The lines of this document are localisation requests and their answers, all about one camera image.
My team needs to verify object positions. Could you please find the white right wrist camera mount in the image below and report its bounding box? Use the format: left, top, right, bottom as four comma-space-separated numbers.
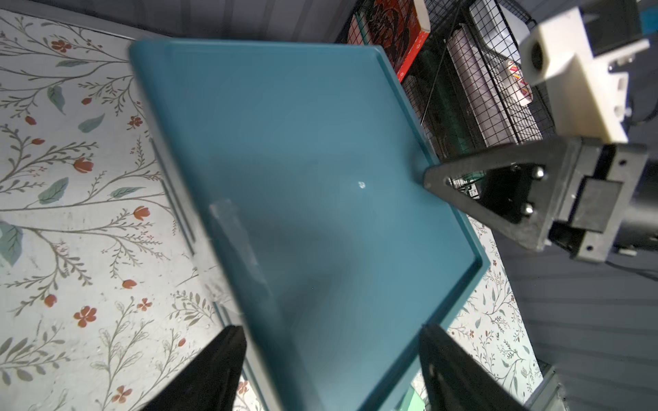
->
519, 1, 649, 144

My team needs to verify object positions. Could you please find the red book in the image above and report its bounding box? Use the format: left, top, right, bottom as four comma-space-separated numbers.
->
346, 0, 431, 82

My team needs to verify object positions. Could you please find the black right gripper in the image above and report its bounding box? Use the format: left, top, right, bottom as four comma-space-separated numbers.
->
423, 137, 657, 263

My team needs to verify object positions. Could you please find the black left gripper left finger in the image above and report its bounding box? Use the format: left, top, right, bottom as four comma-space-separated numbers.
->
144, 325, 247, 411

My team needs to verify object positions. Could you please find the teal drawer cabinet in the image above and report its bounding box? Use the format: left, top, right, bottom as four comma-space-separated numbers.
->
129, 39, 489, 410

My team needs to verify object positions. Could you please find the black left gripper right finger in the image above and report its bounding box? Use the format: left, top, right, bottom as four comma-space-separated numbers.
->
419, 325, 524, 411

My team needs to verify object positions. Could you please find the white checkered notebook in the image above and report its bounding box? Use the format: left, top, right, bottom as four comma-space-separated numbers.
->
447, 24, 517, 147

